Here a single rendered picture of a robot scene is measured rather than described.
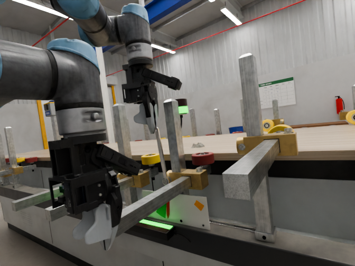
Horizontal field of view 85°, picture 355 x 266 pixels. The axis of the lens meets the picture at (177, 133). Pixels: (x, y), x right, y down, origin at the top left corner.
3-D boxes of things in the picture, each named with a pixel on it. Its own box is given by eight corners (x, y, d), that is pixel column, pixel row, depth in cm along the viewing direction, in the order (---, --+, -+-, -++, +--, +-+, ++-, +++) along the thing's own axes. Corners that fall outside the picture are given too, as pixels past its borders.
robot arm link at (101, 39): (67, 4, 49) (111, 0, 49) (86, 26, 60) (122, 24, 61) (72, 36, 49) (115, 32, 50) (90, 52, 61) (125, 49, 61)
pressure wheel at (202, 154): (211, 188, 66) (207, 154, 65) (190, 186, 70) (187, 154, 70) (220, 180, 72) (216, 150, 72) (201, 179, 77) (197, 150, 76)
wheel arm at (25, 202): (16, 214, 63) (13, 201, 63) (12, 212, 65) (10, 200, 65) (121, 176, 100) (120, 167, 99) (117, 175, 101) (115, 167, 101)
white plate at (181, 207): (209, 230, 58) (205, 197, 57) (145, 216, 72) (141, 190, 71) (210, 229, 58) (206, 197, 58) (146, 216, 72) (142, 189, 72)
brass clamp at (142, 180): (140, 188, 71) (138, 175, 71) (115, 186, 79) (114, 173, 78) (151, 183, 76) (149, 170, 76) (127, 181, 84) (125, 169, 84)
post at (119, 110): (134, 224, 77) (117, 103, 75) (128, 222, 79) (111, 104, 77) (140, 220, 80) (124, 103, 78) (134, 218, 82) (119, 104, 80)
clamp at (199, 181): (202, 190, 58) (199, 173, 57) (165, 187, 65) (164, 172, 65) (209, 184, 62) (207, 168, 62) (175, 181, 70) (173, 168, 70)
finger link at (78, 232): (72, 260, 34) (64, 208, 33) (102, 241, 39) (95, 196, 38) (82, 266, 32) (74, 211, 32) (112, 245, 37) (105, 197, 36)
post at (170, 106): (189, 246, 63) (171, 98, 61) (180, 243, 65) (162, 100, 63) (195, 239, 66) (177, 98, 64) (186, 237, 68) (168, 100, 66)
